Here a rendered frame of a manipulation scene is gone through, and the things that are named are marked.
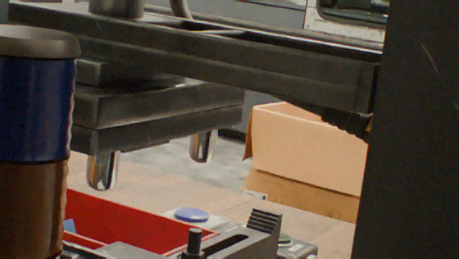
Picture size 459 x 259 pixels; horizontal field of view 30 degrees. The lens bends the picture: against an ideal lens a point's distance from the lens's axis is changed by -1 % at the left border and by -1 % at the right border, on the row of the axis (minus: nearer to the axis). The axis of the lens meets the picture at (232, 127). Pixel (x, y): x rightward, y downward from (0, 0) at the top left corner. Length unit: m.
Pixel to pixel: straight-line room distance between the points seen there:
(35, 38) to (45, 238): 0.07
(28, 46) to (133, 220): 0.65
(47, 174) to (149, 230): 0.62
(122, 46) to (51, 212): 0.25
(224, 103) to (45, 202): 0.35
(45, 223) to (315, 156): 2.64
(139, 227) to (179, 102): 0.36
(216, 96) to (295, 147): 2.34
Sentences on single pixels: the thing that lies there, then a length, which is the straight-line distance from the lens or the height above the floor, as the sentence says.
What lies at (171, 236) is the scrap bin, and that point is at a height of 0.94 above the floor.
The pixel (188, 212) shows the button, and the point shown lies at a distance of 1.00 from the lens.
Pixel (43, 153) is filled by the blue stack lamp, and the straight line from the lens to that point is 0.30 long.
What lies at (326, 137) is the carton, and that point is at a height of 0.68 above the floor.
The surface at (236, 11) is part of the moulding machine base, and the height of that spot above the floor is 0.87.
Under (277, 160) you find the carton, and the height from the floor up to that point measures 0.56.
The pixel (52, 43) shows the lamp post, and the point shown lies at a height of 1.19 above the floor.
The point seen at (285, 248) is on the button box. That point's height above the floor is 0.93.
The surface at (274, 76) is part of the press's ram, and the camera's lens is 0.49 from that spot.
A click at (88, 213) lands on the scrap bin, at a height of 0.94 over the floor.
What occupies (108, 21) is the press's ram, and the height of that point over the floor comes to 1.18.
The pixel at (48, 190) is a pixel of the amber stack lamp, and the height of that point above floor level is 1.14.
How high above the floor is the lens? 1.23
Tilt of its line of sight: 11 degrees down
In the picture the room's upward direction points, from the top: 7 degrees clockwise
